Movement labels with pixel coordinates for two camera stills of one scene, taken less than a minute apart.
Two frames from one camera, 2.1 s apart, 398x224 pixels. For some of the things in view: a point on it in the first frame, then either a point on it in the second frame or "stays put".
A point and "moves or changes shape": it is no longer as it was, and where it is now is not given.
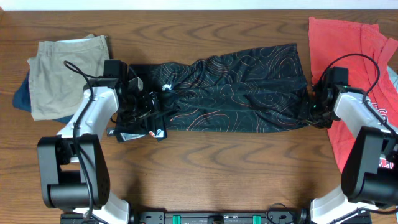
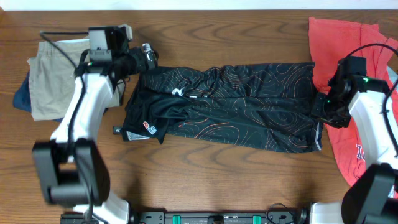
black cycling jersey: (259, 89) moves or changes shape
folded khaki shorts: (58, 74) stays put
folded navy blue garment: (22, 99) stays put
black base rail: (270, 216) stays put
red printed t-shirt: (366, 53) stays put
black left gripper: (152, 104) -> (144, 59)
